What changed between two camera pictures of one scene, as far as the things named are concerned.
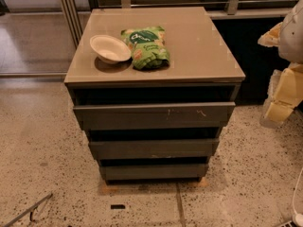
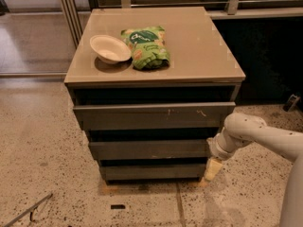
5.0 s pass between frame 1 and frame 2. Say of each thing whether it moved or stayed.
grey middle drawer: stayed
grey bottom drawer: stayed
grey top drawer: stayed
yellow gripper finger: moved
